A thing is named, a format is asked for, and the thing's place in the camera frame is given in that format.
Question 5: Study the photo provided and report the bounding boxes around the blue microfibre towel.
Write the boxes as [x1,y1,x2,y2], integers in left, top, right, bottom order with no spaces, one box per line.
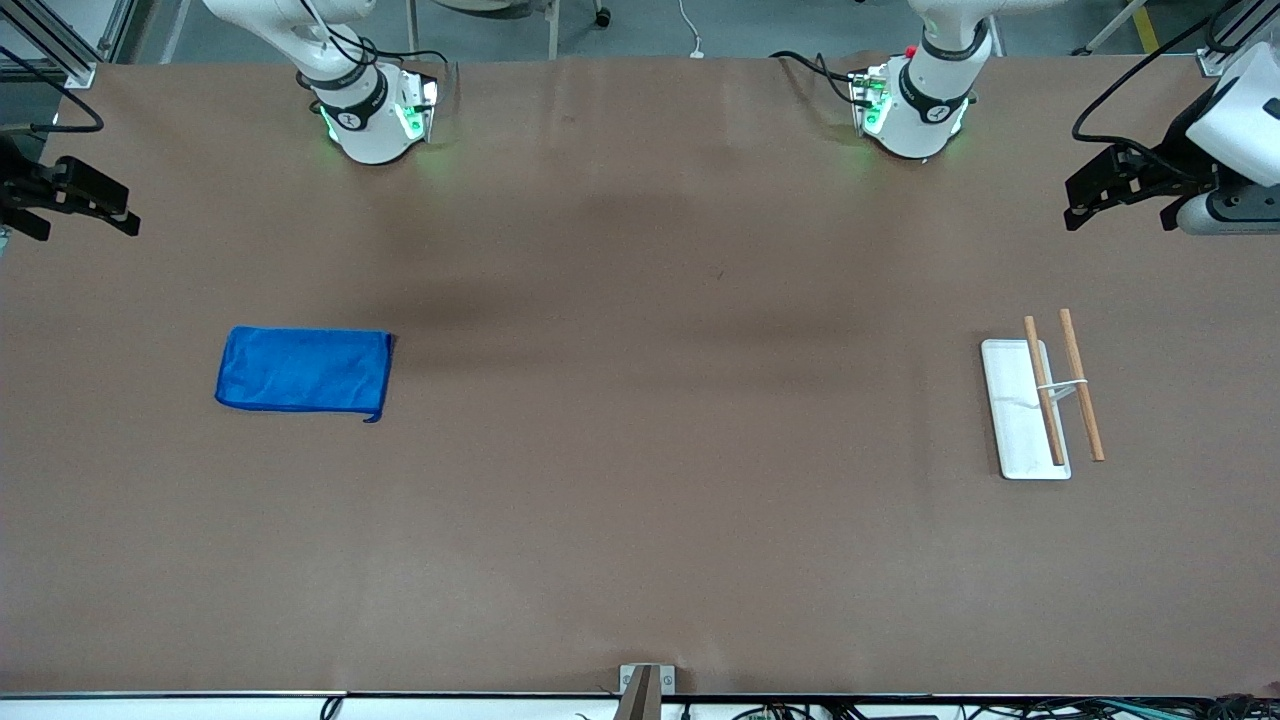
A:
[214,326,395,424]

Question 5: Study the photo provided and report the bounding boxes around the chair base with caster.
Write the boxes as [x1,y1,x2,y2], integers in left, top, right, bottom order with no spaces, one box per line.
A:
[405,0,613,59]

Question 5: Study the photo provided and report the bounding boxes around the white towel rack wooden rods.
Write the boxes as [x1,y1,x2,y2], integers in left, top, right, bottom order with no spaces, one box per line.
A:
[980,308,1107,482]

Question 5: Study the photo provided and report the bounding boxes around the black base power cable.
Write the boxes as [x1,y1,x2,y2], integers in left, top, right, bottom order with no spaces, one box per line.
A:
[770,50,873,109]

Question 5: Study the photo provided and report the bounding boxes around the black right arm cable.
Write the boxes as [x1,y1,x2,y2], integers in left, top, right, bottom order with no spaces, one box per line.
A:
[0,45,105,135]

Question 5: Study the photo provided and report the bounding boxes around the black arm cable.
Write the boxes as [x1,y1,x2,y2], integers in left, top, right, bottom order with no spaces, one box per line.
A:
[1072,0,1246,183]
[0,45,105,135]

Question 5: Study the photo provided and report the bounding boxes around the aluminium frame profile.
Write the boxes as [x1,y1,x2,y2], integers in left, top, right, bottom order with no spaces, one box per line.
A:
[1197,0,1280,79]
[0,0,136,89]

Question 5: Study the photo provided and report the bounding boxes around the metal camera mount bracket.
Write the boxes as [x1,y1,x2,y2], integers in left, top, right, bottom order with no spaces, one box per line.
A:
[618,664,676,720]

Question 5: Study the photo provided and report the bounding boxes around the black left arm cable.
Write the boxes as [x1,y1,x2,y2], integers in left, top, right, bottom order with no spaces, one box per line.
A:
[1072,0,1246,183]

